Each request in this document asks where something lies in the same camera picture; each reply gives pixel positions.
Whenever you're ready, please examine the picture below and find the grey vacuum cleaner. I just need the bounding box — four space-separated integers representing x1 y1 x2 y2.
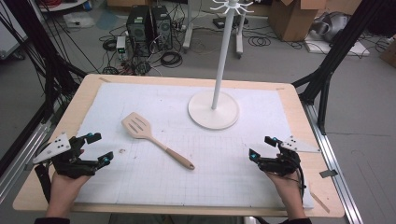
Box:
310 11 352 44

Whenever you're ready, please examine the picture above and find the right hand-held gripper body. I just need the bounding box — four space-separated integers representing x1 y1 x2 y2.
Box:
258 135 322 178

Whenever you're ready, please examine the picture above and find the thin wooden strip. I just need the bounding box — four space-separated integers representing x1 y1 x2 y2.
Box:
309 190 332 215

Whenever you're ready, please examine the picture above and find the black gripper strap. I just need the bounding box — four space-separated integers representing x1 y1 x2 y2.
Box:
34 163 53 203

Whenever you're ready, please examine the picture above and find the white stand leg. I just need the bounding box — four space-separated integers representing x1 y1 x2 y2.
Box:
234 12 246 60
182 0 194 53

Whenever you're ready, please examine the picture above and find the white hook rack stand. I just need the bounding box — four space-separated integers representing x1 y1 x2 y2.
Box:
187 0 255 131

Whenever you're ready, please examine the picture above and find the person's right hand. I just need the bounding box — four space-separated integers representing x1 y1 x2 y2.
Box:
265 171 308 221

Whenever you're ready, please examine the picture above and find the black computer tower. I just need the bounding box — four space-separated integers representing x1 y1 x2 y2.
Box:
150 5 174 52
125 4 154 58

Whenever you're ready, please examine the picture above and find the black power box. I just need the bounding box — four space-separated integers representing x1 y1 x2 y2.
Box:
212 14 249 30

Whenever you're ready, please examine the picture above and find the large cardboard box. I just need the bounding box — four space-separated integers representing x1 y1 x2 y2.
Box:
267 0 329 43

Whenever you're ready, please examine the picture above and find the aluminium rail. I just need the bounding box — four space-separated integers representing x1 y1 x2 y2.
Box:
302 102 364 224
0 119 53 204

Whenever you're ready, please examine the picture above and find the coiled black cable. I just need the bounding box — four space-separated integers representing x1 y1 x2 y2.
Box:
159 50 184 69
247 35 272 48

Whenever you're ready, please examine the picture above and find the white panel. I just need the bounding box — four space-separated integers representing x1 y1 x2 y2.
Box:
0 0 30 61

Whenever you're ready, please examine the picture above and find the person's left hand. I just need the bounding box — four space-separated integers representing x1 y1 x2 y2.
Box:
45 171 92 218

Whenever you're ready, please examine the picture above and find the black tape piece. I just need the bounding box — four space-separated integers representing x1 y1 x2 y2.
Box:
318 169 339 179

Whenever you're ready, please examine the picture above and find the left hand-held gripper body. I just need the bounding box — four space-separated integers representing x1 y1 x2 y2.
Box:
32 132 99 180

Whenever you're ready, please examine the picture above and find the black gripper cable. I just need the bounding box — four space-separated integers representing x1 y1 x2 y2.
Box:
291 164 308 202

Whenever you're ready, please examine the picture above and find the black metal frame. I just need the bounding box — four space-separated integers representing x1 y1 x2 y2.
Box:
291 0 396 136
0 0 89 178

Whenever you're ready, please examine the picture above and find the wooden slotted spatula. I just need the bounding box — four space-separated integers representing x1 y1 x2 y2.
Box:
120 111 196 171

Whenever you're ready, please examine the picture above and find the white foam board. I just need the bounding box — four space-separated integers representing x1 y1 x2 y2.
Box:
304 33 372 58

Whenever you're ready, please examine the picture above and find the white grid mat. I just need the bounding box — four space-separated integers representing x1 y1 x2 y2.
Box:
74 82 316 210

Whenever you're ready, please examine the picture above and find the small silver power unit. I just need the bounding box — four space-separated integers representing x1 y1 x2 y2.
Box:
115 35 128 62

